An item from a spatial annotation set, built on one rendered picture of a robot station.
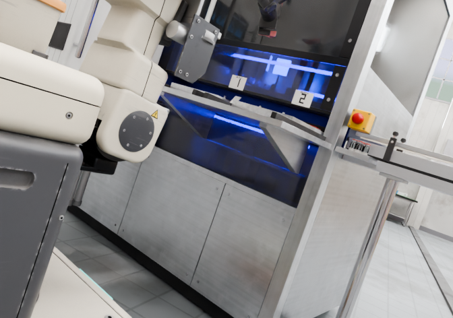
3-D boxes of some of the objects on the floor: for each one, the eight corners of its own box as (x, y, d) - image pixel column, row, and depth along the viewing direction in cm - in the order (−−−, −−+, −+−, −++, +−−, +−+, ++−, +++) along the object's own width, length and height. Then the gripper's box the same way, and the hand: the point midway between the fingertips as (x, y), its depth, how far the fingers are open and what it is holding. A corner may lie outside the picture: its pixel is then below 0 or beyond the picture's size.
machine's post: (253, 347, 161) (434, -156, 152) (265, 357, 157) (451, -159, 148) (245, 352, 156) (432, -170, 147) (257, 361, 152) (449, -173, 143)
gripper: (262, -12, 145) (268, 8, 160) (254, 25, 144) (261, 41, 159) (280, -10, 143) (284, 9, 158) (272, 27, 142) (277, 43, 157)
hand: (272, 25), depth 158 cm, fingers open, 9 cm apart
